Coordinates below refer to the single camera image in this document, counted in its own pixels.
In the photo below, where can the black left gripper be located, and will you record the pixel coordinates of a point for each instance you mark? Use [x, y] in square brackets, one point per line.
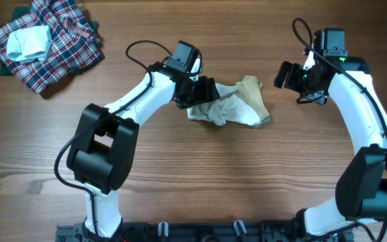
[207, 90]

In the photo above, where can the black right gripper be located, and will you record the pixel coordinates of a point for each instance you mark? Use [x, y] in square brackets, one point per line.
[288, 76]

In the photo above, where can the white baby shirt tan sleeves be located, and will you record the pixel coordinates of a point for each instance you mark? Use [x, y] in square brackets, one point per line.
[241, 103]

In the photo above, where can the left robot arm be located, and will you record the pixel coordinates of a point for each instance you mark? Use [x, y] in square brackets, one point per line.
[101, 152]

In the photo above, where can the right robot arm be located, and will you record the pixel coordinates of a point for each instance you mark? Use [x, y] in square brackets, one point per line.
[330, 73]

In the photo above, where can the plaid flannel shirt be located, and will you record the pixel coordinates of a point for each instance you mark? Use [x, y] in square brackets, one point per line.
[73, 44]

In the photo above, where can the light blue folded garment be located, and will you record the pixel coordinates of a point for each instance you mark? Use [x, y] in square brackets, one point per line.
[29, 44]

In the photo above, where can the dark green folded cloth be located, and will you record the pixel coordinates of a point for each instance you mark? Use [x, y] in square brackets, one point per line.
[19, 11]

